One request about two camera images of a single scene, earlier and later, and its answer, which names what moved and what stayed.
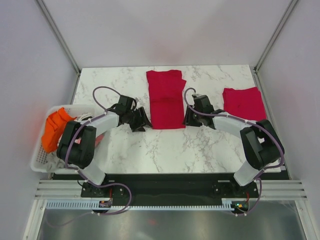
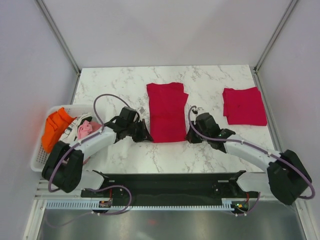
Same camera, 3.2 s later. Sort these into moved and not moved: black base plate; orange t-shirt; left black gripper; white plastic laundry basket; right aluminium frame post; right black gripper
Moved: left black gripper; right black gripper
Not moved: black base plate; right aluminium frame post; orange t-shirt; white plastic laundry basket
